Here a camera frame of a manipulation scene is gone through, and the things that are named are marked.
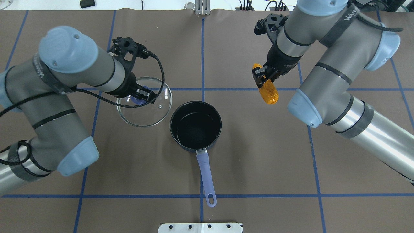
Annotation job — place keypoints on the blue saucepan with handle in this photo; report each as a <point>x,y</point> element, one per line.
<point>195,126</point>

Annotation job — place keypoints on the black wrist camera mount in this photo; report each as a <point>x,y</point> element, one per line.
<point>272,25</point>
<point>125,51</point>

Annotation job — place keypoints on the glass lid blue knob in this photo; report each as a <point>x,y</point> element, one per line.
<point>152,113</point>

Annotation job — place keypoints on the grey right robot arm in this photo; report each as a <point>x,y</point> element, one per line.
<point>354,43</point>

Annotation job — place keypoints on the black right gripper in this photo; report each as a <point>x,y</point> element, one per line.
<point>280,59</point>

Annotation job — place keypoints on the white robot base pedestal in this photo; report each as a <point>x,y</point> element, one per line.
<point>224,227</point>

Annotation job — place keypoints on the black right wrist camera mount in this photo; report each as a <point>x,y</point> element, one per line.
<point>272,25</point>

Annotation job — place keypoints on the aluminium frame post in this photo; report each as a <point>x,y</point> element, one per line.
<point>202,7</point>

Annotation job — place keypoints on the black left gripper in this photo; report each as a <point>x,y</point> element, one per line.
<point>129,84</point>

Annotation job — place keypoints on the black device on desk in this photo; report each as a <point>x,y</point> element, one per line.
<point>87,3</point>

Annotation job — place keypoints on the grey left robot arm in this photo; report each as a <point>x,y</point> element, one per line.
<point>67,61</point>

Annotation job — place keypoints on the yellow corn cob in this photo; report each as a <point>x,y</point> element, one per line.
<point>268,92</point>

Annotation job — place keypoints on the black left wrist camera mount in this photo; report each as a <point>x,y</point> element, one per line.
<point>125,51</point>

